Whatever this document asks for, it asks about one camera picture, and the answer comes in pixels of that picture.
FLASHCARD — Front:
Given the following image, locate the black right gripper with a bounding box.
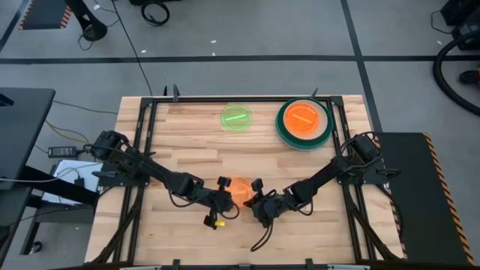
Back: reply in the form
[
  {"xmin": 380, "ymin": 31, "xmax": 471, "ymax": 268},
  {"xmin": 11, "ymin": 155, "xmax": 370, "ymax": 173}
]
[{"xmin": 243, "ymin": 178, "xmax": 290, "ymax": 229}]

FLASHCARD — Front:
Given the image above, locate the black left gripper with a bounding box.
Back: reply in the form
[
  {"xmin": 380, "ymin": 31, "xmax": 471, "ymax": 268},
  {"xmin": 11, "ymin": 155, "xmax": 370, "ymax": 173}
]
[{"xmin": 203, "ymin": 176, "xmax": 236, "ymax": 230}]

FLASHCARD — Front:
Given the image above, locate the beige plastic plate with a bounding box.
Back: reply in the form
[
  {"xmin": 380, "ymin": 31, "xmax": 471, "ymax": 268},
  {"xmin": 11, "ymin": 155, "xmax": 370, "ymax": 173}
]
[{"xmin": 279, "ymin": 98, "xmax": 326, "ymax": 142}]

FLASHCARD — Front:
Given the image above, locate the dark green large plate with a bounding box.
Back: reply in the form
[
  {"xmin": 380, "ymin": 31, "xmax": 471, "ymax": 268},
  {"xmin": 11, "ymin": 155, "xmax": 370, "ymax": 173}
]
[{"xmin": 275, "ymin": 97, "xmax": 334, "ymax": 151}]

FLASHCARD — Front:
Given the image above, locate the green translucent small plate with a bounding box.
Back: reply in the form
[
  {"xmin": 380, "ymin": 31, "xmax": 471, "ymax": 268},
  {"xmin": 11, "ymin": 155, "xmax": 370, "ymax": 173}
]
[{"xmin": 220, "ymin": 104, "xmax": 254, "ymax": 132}]

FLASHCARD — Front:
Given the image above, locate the white paper sheet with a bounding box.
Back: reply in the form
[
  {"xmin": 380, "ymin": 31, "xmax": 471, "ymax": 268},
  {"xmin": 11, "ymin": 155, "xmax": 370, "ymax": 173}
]
[{"xmin": 40, "ymin": 159, "xmax": 104, "ymax": 206}]

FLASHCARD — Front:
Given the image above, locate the black power adapter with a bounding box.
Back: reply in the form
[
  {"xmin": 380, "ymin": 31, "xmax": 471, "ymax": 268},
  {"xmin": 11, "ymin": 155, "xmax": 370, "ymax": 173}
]
[{"xmin": 47, "ymin": 145, "xmax": 78, "ymax": 158}]

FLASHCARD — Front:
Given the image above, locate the black mat with hazard stripes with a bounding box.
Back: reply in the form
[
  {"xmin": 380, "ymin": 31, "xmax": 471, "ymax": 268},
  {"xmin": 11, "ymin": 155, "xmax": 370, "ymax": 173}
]
[{"xmin": 374, "ymin": 131, "xmax": 476, "ymax": 267}]

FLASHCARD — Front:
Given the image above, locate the black desk top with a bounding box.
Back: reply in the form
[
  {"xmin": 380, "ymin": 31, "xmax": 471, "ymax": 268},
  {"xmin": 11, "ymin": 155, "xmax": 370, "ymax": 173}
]
[{"xmin": 0, "ymin": 88, "xmax": 56, "ymax": 260}]

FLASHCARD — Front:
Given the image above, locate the black stand base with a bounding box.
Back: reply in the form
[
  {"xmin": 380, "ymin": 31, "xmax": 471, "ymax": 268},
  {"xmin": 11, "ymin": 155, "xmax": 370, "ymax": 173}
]
[{"xmin": 65, "ymin": 0, "xmax": 109, "ymax": 42}]

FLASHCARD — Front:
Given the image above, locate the black shoe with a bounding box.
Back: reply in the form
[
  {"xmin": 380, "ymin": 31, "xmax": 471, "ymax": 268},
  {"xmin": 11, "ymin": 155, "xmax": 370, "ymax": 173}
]
[{"xmin": 459, "ymin": 69, "xmax": 480, "ymax": 86}]

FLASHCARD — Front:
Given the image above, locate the small black hazard-striped mat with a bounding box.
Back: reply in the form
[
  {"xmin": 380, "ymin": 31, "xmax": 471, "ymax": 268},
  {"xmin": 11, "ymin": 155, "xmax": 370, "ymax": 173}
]
[{"xmin": 18, "ymin": 0, "xmax": 72, "ymax": 30}]

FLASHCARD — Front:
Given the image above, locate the black cable bundle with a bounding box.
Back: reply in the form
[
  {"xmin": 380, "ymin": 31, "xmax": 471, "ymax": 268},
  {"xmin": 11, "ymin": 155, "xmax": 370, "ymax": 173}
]
[
  {"xmin": 343, "ymin": 183, "xmax": 399, "ymax": 260},
  {"xmin": 91, "ymin": 185, "xmax": 146, "ymax": 266}
]

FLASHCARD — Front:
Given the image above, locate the black aluminium table frame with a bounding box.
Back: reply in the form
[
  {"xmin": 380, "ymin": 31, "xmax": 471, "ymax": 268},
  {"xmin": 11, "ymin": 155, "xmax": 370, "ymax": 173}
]
[{"xmin": 89, "ymin": 95, "xmax": 404, "ymax": 270}]

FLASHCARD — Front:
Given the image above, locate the black desk leg frame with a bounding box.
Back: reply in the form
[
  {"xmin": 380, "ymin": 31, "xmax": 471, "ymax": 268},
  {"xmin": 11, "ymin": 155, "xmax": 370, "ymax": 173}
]
[{"xmin": 18, "ymin": 164, "xmax": 99, "ymax": 257}]

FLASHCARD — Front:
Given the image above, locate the yellow cable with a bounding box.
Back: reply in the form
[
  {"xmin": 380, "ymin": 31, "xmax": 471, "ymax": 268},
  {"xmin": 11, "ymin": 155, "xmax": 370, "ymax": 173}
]
[{"xmin": 44, "ymin": 119, "xmax": 113, "ymax": 146}]

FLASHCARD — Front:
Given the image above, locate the long black floor cable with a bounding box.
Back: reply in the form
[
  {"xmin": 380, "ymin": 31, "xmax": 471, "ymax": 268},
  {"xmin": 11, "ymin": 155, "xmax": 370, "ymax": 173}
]
[{"xmin": 111, "ymin": 0, "xmax": 154, "ymax": 97}]

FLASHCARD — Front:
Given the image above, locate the coiled black cable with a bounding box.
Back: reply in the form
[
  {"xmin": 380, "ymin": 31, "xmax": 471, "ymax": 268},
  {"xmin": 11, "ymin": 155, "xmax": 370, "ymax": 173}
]
[{"xmin": 140, "ymin": 1, "xmax": 170, "ymax": 27}]

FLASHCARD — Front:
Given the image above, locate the thick black hose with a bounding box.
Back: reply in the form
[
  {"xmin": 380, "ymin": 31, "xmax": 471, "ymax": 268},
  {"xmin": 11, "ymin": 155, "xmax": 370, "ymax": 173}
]
[{"xmin": 433, "ymin": 29, "xmax": 480, "ymax": 117}]

